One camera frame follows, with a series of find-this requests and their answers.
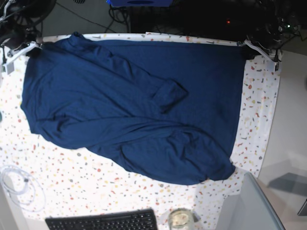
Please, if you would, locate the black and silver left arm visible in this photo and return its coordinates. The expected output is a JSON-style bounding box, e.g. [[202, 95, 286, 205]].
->
[[241, 0, 307, 63]]

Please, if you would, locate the coiled white cable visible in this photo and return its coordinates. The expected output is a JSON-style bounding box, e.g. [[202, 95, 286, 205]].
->
[[0, 164, 47, 213]]

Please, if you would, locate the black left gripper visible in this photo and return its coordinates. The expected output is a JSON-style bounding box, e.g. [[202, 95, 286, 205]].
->
[[241, 31, 281, 60]]

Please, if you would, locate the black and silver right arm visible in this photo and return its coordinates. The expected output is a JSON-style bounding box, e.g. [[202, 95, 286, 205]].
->
[[0, 0, 41, 56]]

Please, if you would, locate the terrazzo pattern table cloth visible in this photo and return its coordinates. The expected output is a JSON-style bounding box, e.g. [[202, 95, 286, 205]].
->
[[0, 32, 284, 228]]

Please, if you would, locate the clear glass jar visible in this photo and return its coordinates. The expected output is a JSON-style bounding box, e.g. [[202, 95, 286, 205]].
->
[[168, 208, 194, 230]]

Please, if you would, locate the navy blue t-shirt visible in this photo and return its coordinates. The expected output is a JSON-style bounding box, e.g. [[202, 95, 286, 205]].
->
[[21, 33, 246, 185]]

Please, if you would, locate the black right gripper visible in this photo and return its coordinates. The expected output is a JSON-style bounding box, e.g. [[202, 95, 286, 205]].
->
[[0, 31, 42, 58]]

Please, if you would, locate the black computer keyboard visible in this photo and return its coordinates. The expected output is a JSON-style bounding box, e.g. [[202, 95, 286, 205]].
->
[[45, 209, 158, 230]]

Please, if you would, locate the grey monitor back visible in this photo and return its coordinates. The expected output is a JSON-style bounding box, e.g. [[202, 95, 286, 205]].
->
[[216, 172, 285, 230]]

